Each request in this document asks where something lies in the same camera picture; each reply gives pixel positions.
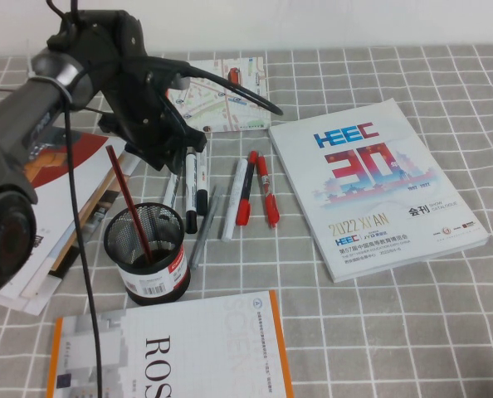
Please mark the white paper brochure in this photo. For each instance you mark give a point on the white paper brochure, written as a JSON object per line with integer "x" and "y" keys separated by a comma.
{"x": 35, "y": 304}

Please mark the red black striped pencil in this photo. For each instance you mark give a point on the red black striped pencil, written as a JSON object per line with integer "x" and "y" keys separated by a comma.
{"x": 124, "y": 186}

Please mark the grey pen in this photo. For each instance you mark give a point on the grey pen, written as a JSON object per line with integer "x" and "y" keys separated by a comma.
{"x": 205, "y": 236}

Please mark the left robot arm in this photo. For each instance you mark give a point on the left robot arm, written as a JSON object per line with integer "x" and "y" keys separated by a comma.
{"x": 22, "y": 116}

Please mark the street map cover book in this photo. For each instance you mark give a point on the street map cover book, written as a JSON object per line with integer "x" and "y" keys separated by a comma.
{"x": 213, "y": 112}

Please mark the red black marker pen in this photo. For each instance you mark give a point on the red black marker pen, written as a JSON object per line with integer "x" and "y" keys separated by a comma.
{"x": 246, "y": 186}

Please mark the grey white checked tablecloth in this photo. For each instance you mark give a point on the grey white checked tablecloth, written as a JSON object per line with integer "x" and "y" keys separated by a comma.
{"x": 396, "y": 331}

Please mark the black mesh pen holder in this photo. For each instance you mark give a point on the black mesh pen holder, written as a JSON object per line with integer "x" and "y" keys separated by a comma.
{"x": 155, "y": 282}

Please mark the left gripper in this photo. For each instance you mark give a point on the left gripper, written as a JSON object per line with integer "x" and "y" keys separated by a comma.
{"x": 143, "y": 112}

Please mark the white pen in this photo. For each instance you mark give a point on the white pen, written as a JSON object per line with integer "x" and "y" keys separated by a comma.
{"x": 235, "y": 199}

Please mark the white HEEC show catalogue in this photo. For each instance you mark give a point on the white HEEC show catalogue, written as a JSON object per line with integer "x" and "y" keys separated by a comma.
{"x": 367, "y": 232}

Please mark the orange-edged ROS book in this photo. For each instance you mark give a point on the orange-edged ROS book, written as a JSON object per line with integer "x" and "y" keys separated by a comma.
{"x": 188, "y": 352}

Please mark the red gel pen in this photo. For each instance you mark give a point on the red gel pen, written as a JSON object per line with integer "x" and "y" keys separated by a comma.
{"x": 267, "y": 190}

